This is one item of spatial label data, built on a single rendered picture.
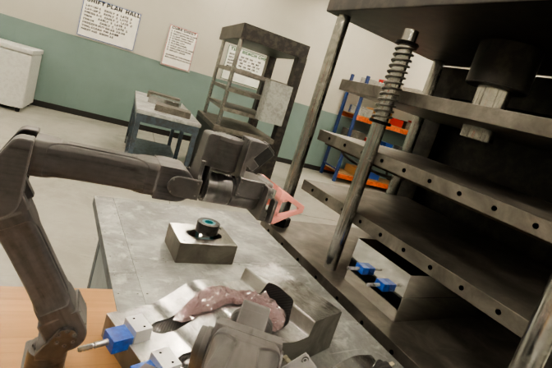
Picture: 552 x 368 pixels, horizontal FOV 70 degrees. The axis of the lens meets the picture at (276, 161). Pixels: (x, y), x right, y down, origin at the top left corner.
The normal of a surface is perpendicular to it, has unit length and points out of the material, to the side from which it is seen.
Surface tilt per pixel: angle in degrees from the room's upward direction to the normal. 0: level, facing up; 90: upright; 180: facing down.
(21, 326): 0
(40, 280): 88
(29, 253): 88
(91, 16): 90
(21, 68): 90
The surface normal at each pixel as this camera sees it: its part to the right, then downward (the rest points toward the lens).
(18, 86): 0.33, 0.26
